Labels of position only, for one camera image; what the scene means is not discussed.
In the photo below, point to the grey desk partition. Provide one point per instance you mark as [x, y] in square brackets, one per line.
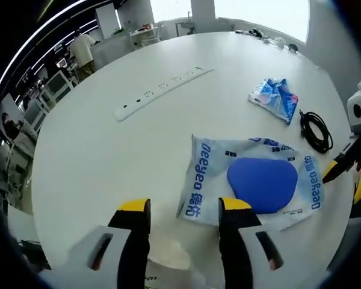
[114, 48]

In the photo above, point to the white power strip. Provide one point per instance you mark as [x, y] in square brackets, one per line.
[156, 93]

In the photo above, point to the pale packet with blue pad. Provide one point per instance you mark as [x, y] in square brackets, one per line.
[204, 168]

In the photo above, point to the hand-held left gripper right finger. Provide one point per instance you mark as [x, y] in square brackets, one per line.
[231, 241]

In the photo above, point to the paper cup with green print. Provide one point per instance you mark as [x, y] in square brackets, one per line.
[171, 256]

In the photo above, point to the white office chair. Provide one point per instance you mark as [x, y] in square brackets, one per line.
[60, 84]

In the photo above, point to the small clutter of table items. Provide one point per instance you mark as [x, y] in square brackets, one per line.
[258, 33]

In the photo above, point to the bright blue packet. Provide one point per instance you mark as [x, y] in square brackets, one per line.
[276, 96]

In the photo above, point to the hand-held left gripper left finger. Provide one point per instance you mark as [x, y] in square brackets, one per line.
[135, 241]

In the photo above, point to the green potted plant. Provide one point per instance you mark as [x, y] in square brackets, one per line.
[118, 30]

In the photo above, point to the metal sink stand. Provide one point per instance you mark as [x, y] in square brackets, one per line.
[185, 25]

